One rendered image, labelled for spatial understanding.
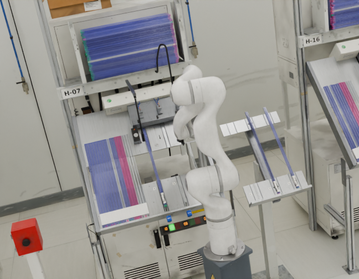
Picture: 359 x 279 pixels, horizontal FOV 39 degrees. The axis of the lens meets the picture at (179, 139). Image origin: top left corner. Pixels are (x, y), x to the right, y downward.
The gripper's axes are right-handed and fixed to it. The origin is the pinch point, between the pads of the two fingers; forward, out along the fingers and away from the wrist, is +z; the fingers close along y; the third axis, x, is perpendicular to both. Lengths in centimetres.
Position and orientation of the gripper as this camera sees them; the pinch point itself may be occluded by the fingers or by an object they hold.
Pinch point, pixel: (190, 140)
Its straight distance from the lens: 275.2
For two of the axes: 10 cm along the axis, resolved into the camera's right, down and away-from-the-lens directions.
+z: -0.8, 3.0, 9.5
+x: 2.6, 9.3, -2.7
